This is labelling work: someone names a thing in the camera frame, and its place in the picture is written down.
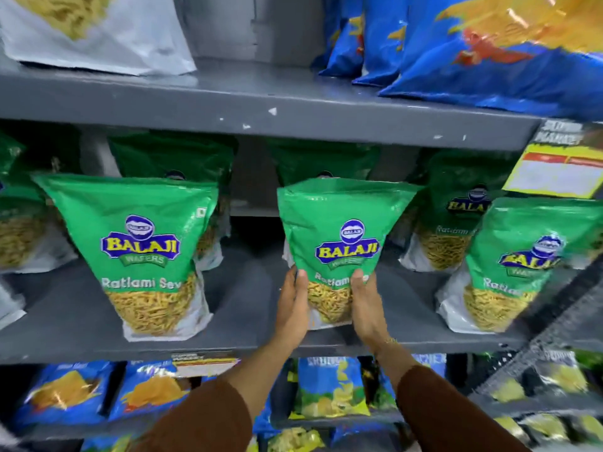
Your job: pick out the grey metal shelf board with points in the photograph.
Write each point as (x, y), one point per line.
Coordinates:
(245, 103)
(245, 305)

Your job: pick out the dark packet with yellow snack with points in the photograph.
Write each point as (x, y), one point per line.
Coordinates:
(546, 427)
(509, 390)
(563, 374)
(589, 427)
(511, 428)

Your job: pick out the large blue snack packet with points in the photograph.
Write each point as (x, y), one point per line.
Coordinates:
(509, 75)

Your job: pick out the person's left thumb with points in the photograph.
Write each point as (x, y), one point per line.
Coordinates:
(302, 284)

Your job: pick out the person's right forearm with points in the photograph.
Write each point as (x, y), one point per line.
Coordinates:
(438, 409)

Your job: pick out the blue packet with orange chip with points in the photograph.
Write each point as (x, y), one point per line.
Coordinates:
(66, 390)
(150, 390)

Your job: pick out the grey perforated rack upright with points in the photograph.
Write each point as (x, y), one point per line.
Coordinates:
(560, 320)

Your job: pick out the yellow green snack packet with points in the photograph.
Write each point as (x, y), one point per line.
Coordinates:
(294, 440)

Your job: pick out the white snack packet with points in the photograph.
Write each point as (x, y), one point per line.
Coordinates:
(122, 37)

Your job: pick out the person's right hand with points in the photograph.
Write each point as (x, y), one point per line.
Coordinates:
(370, 320)

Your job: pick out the person's right thumb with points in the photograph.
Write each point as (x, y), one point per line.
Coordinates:
(357, 289)

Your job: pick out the green noodle snack pouch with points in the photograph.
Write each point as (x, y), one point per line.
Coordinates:
(339, 216)

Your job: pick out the row of green snack packets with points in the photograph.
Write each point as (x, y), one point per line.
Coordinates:
(141, 216)

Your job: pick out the white shelf price label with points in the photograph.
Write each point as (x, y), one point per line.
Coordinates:
(207, 364)

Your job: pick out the white packet corner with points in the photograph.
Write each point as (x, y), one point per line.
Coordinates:
(9, 305)

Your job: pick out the yellow price tag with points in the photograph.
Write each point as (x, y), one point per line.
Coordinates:
(556, 169)

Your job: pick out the person's left hand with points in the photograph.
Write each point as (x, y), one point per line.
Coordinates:
(289, 320)

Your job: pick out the blue green chips packet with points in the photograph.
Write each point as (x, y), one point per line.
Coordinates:
(428, 364)
(329, 388)

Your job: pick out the person's left forearm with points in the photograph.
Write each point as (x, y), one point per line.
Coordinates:
(221, 404)

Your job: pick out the grey lower shelf board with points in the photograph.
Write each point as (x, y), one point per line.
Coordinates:
(339, 418)

